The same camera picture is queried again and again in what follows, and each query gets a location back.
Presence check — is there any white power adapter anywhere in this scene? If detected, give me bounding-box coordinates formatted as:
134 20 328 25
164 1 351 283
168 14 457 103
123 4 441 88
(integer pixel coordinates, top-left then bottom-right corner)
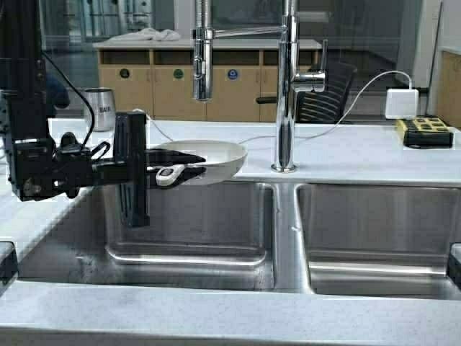
385 89 419 120

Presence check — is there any yellow black power strip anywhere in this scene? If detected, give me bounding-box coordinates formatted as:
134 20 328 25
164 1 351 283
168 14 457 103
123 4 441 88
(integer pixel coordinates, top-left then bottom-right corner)
395 117 455 149

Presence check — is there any stainless steel double sink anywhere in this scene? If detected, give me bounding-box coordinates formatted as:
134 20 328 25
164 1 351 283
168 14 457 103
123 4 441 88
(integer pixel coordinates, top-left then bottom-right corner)
19 182 460 300

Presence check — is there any steel tumbler cup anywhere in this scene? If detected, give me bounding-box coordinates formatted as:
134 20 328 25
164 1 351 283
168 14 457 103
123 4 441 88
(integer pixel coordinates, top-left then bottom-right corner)
84 87 116 132

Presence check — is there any wooden recycling cabinet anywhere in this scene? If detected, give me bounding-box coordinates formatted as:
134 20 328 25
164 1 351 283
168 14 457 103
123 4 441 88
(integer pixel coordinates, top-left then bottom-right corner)
92 38 323 123

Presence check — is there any white frying pan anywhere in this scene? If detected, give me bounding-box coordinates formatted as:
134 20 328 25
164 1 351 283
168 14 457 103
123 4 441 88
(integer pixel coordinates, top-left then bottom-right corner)
157 140 248 186

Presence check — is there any white charger cable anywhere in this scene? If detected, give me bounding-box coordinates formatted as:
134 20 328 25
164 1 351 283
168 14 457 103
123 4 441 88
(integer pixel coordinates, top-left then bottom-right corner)
131 69 416 148

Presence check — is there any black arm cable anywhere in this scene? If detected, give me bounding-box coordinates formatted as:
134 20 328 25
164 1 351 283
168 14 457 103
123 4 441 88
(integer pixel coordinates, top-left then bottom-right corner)
40 50 111 159

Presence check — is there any white cloth on cabinet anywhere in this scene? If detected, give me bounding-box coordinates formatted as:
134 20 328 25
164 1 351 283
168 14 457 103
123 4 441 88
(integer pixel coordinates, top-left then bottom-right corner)
109 27 182 42

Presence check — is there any chrome kitchen faucet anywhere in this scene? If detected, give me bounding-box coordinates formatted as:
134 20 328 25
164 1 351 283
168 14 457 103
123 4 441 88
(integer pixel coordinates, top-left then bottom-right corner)
192 1 328 173

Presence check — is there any black office chair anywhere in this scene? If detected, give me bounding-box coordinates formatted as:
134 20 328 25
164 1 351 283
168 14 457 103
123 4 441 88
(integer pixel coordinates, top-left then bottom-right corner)
257 61 357 125

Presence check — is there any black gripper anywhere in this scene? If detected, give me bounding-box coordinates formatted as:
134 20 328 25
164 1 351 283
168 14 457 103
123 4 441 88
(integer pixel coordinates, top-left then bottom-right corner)
93 110 206 228

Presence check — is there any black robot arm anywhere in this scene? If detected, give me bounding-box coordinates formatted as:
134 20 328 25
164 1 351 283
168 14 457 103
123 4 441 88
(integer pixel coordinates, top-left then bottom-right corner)
1 1 206 228

